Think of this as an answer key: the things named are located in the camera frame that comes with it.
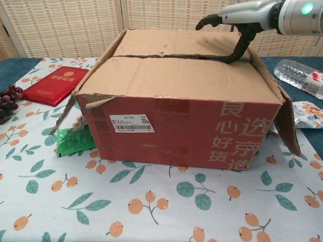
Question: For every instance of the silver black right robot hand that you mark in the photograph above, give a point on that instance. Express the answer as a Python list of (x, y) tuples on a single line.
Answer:
[(247, 12)]

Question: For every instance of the red cardboard shipping box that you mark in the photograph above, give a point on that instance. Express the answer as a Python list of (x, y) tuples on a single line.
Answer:
[(176, 121)]

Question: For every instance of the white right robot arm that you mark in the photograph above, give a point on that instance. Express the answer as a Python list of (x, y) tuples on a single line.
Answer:
[(297, 17)]

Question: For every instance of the clear plastic water bottle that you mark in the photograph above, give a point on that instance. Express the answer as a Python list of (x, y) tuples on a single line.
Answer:
[(295, 71)]

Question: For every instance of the white blue snack bag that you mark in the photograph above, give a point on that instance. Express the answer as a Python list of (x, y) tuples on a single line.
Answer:
[(308, 113)]

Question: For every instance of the woven bamboo folding screen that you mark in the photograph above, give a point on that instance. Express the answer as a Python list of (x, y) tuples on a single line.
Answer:
[(75, 25)]

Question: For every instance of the red certificate book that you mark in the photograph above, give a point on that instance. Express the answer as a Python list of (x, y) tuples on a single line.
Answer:
[(50, 85)]

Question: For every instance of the green foil packet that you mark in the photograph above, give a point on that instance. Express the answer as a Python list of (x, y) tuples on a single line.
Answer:
[(73, 141)]

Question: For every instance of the floral fruit print tablecloth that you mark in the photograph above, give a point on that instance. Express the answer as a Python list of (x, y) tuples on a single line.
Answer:
[(151, 214)]

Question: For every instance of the dark purple grape bunch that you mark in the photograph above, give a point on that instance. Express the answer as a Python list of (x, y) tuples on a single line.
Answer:
[(7, 100)]

